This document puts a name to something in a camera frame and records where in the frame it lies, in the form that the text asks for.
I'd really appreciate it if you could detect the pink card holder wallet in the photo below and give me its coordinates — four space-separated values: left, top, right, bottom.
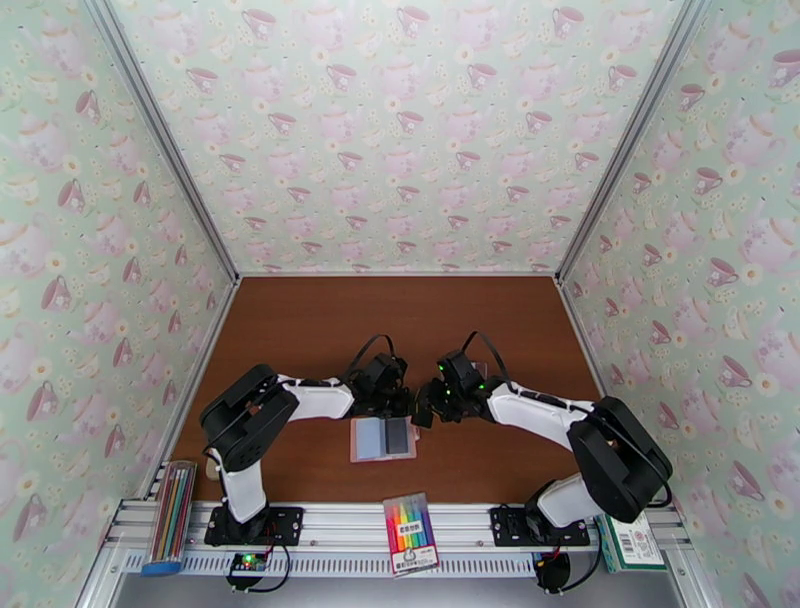
349 415 425 464

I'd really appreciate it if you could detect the pack of coloured highlighters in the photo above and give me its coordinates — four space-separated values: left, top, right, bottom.
382 492 441 578

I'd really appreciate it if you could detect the green white cardboard box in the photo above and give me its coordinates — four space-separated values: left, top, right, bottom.
596 512 669 574

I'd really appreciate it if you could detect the clear case of coloured pencils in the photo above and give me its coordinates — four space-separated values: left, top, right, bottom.
141 460 198 578

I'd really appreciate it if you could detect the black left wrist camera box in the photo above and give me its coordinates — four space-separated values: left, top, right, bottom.
357 352 409 394

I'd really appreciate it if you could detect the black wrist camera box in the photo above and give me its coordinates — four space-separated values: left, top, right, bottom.
436 349 484 390
357 352 409 394

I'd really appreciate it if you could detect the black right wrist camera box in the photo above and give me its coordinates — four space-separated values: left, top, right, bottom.
436 349 484 390

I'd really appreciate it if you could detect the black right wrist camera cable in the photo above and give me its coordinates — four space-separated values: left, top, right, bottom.
457 331 673 508

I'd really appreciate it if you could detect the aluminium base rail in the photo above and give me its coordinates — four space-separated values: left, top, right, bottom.
102 499 695 579

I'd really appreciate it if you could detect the aluminium frame profile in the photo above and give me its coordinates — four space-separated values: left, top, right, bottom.
556 277 714 608
556 0 714 283
84 0 242 283
240 269 559 280
74 277 244 608

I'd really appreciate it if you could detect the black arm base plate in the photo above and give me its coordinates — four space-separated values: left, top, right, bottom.
204 506 306 546
489 506 592 548

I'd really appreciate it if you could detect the white perforated cable tray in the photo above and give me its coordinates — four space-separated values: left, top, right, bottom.
121 549 540 578

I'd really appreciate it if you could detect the black base cable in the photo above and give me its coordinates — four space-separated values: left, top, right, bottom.
246 542 298 594
561 524 609 592

